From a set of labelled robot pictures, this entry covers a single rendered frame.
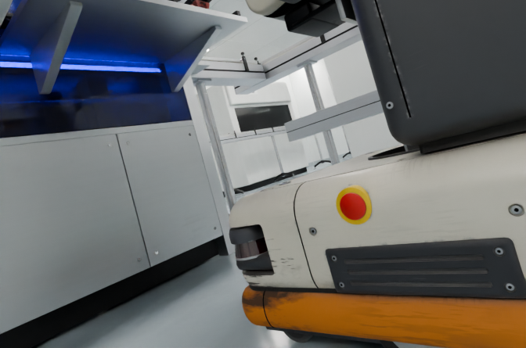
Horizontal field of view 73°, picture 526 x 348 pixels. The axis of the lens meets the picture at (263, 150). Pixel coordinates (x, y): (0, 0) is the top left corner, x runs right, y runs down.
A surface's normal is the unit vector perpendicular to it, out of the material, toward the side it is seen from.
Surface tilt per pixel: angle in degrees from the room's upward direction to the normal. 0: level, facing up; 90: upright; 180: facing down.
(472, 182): 73
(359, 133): 90
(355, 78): 90
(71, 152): 90
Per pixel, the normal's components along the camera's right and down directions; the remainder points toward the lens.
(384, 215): -0.63, 0.14
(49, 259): 0.73, -0.23
